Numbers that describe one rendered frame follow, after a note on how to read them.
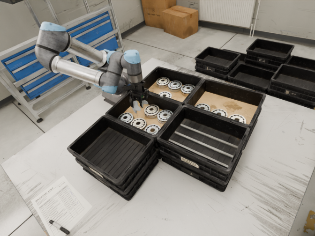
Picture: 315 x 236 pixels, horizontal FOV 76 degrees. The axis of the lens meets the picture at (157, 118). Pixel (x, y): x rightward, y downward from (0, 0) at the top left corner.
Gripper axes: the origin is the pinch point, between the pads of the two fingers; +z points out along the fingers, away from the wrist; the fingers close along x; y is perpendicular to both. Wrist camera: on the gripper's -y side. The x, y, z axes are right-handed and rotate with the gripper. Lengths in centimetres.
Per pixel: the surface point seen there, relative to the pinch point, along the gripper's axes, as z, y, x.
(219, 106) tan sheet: 10, 36, 38
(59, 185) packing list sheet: 32, -23, -53
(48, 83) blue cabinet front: 54, -189, 31
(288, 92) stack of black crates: 34, 70, 117
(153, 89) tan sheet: 10.0, -15.0, 33.7
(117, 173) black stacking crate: 17.4, 9.9, -33.0
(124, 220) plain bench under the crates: 32, 24, -46
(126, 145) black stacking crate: 15.5, 2.3, -16.7
